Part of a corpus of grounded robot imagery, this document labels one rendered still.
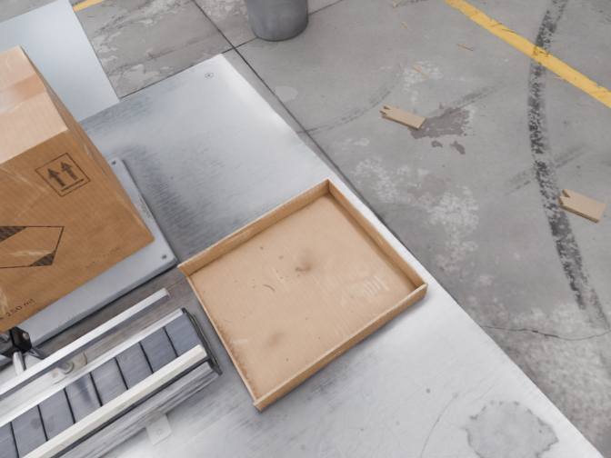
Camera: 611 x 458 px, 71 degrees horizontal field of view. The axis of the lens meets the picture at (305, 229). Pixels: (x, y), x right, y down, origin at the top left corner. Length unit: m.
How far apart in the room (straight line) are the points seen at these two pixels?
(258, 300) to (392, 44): 2.05
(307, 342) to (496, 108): 1.76
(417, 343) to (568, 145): 1.62
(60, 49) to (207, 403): 1.05
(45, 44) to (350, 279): 1.10
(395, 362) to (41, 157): 0.54
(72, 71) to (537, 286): 1.59
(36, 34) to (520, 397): 1.45
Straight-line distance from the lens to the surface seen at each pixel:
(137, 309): 0.61
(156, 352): 0.67
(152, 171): 0.94
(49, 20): 1.57
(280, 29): 2.65
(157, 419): 0.70
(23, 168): 0.64
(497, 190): 1.92
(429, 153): 2.00
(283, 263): 0.72
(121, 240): 0.77
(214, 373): 0.66
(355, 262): 0.71
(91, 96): 1.20
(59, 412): 0.72
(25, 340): 0.69
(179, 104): 1.06
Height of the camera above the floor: 1.46
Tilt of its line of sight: 57 degrees down
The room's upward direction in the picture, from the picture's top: 12 degrees counter-clockwise
